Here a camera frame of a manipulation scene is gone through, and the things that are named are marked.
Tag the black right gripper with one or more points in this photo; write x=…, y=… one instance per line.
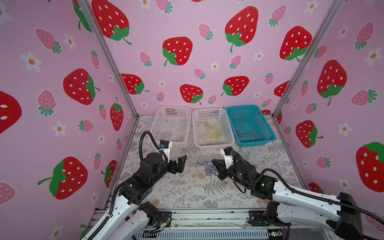
x=221, y=165

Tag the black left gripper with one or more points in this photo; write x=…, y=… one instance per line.
x=180, y=165

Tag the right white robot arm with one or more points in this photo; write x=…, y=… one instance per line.
x=339, y=214

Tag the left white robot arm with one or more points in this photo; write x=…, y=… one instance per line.
x=128, y=213

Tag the middle white plastic basket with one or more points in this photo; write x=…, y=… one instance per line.
x=212, y=129

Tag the white plastic basket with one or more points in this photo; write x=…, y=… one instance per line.
x=172, y=123
x=212, y=129

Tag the left white plastic basket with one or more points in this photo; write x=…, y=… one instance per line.
x=172, y=123

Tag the teal plastic basket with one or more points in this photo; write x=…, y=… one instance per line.
x=250, y=127

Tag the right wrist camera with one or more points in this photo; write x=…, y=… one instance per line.
x=228, y=154

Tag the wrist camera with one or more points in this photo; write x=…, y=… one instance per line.
x=166, y=149
x=228, y=154

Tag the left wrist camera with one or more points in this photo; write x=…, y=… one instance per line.
x=166, y=149

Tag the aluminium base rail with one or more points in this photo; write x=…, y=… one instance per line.
x=200, y=224

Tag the left aluminium corner post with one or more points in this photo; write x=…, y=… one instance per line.
x=108, y=22

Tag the aluminium corner post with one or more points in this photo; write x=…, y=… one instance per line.
x=321, y=33
x=108, y=22

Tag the right aluminium corner post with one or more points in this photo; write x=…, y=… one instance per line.
x=321, y=33

